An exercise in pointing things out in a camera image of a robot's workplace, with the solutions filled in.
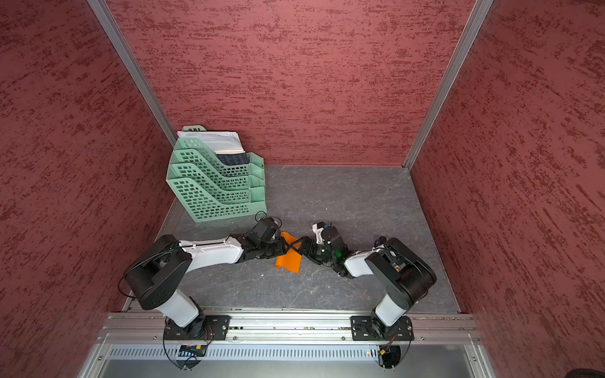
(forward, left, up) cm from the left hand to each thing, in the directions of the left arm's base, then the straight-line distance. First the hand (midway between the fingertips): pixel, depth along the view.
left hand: (285, 253), depth 90 cm
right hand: (-1, -4, +2) cm, 5 cm away
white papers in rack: (+37, +27, +25) cm, 52 cm away
